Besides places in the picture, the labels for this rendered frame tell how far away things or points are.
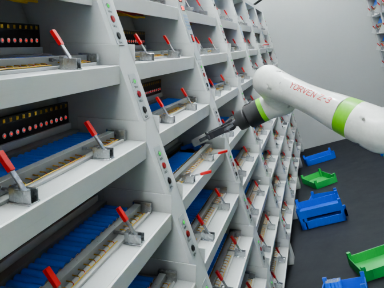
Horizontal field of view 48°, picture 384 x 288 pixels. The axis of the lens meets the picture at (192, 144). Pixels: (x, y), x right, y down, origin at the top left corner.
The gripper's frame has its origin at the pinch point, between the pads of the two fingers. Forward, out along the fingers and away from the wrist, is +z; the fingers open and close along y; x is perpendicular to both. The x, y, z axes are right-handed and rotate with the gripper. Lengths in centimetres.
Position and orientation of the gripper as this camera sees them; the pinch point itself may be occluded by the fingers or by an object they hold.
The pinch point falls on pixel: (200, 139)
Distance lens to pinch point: 168.1
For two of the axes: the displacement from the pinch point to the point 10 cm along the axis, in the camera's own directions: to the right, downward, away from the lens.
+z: -8.5, 4.1, 3.4
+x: 4.6, 8.9, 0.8
